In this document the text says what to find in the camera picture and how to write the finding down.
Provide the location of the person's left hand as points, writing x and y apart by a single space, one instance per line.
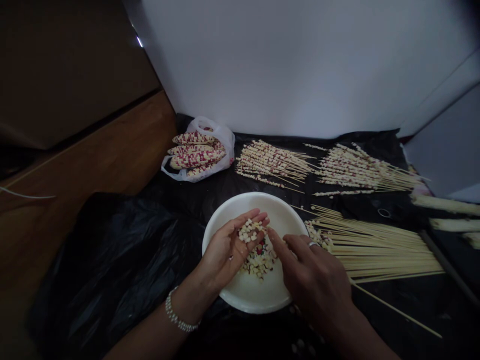
219 251

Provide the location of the person's right hand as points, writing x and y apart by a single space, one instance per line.
318 277

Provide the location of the person's right fingers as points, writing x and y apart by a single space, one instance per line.
296 242

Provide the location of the person's left fingers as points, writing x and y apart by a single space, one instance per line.
252 215

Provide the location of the handful of corn kernels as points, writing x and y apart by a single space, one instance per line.
248 230

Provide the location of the bunch of half-filled skewers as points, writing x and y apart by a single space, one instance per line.
319 234

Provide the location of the heap of corn kernels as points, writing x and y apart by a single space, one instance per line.
260 264

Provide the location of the small pile of corn skewers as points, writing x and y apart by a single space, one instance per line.
266 161

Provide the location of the red and white corn cob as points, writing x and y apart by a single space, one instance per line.
193 137
204 170
197 158
195 148

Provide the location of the white round bowl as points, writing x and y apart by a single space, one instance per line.
258 296

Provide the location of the white plastic bag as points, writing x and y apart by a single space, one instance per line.
225 140

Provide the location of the small rubber band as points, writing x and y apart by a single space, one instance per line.
378 213

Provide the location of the pile of bare bamboo skewers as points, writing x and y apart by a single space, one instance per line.
382 251

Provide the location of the large pile of corn skewers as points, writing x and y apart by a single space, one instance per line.
356 168

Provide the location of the scattered spilled corn kernels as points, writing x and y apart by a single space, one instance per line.
300 347

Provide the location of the single bamboo stick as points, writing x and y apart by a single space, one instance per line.
397 310

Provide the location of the black plastic sheet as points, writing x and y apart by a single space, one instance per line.
123 255

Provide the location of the dark thin rod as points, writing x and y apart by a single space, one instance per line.
448 264

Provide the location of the stripped pale corn cob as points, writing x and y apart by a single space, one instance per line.
473 240
455 225
446 204

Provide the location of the white box panel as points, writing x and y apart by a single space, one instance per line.
446 150

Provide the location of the dark brown cabinet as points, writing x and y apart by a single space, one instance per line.
67 67

